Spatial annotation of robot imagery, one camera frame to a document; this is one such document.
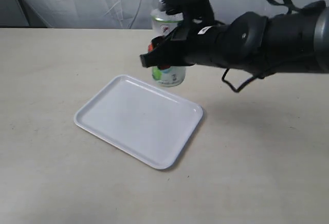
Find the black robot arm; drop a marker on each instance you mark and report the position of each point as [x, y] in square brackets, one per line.
[259, 45]

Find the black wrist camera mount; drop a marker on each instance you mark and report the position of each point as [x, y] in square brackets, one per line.
[190, 9]

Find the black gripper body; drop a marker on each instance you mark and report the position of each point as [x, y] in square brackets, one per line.
[203, 46]

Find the white rectangular plastic tray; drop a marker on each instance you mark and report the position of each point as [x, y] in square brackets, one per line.
[144, 121]

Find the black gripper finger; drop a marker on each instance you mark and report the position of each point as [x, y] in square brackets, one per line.
[173, 57]

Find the clear plastic water bottle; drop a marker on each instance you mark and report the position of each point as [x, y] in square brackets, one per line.
[162, 25]

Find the orange-tipped gripper finger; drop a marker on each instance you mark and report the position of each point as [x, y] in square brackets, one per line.
[160, 43]

